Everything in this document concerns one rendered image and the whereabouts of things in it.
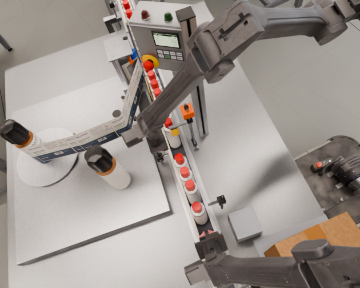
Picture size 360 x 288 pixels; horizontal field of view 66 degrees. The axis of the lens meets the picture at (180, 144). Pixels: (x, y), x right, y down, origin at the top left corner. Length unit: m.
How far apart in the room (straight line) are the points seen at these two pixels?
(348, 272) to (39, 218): 1.19
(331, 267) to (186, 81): 0.46
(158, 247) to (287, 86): 1.82
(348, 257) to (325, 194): 1.42
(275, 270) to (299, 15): 0.55
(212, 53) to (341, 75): 2.22
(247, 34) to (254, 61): 2.15
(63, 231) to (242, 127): 0.92
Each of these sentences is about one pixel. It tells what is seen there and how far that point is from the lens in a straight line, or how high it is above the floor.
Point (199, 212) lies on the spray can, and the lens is 0.99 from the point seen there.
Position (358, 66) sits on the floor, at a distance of 2.86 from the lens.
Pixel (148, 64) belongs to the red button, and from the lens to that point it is 0.94.
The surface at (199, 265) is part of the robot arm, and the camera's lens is 0.90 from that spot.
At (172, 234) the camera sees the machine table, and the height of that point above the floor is 0.83.
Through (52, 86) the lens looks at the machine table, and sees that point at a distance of 1.81.
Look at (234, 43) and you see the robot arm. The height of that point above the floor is 1.61.
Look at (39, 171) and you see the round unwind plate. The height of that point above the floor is 0.89.
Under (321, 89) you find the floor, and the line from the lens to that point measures 2.62.
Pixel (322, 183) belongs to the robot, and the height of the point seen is 0.26.
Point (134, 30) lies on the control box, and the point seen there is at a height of 1.45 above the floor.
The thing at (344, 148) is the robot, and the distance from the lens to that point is 2.10.
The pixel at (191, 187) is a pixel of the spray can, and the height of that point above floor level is 1.08.
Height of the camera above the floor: 2.01
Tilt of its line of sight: 63 degrees down
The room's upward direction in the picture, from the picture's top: 18 degrees counter-clockwise
